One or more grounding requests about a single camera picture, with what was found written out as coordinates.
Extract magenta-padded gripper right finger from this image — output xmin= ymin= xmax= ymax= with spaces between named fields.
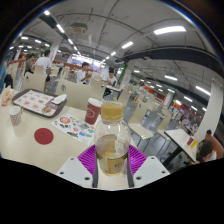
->
xmin=126 ymin=144 xmax=171 ymax=190

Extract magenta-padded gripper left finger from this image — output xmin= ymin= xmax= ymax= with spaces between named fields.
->
xmin=55 ymin=144 xmax=100 ymax=190

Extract clear bottle with tan cap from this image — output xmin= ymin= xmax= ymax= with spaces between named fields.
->
xmin=93 ymin=100 xmax=132 ymax=177

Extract beige chairs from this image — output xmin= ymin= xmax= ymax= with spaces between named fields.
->
xmin=116 ymin=88 xmax=178 ymax=141

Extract colourful sticker sheet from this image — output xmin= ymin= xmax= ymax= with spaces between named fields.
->
xmin=50 ymin=112 xmax=98 ymax=146

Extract flat round red coaster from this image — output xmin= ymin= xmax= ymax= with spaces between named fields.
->
xmin=33 ymin=127 xmax=55 ymax=146

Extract person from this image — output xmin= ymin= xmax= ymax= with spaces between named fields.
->
xmin=103 ymin=68 xmax=118 ymax=98
xmin=23 ymin=53 xmax=36 ymax=76
xmin=75 ymin=61 xmax=93 ymax=85
xmin=195 ymin=139 xmax=218 ymax=164
xmin=34 ymin=49 xmax=53 ymax=76

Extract red paper cup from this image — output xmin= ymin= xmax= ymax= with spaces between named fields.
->
xmin=84 ymin=97 xmax=103 ymax=126

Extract white paper napkin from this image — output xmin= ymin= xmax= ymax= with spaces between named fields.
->
xmin=50 ymin=93 xmax=68 ymax=105

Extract beige chair with round hole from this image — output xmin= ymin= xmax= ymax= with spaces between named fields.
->
xmin=21 ymin=72 xmax=48 ymax=93
xmin=55 ymin=78 xmax=93 ymax=109

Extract dark tray with paper liner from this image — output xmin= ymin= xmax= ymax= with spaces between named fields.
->
xmin=11 ymin=88 xmax=68 ymax=118

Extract crumpled food wrapper bag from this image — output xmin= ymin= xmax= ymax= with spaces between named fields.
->
xmin=0 ymin=87 xmax=16 ymax=107

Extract black backpack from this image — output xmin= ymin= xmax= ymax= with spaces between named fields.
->
xmin=3 ymin=73 xmax=14 ymax=89

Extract ceiling lights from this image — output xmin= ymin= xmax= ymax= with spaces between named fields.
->
xmin=8 ymin=9 xmax=214 ymax=113

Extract ceiling air conditioner unit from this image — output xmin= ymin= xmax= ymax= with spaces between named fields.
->
xmin=70 ymin=22 xmax=88 ymax=35

